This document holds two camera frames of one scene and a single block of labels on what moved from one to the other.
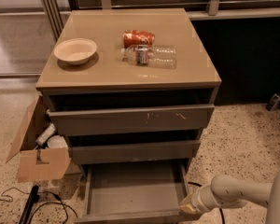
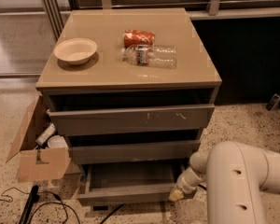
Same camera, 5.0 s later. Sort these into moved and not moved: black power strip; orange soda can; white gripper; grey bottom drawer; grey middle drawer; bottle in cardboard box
Moved: grey bottom drawer; white gripper
Not moved: grey middle drawer; bottle in cardboard box; orange soda can; black power strip
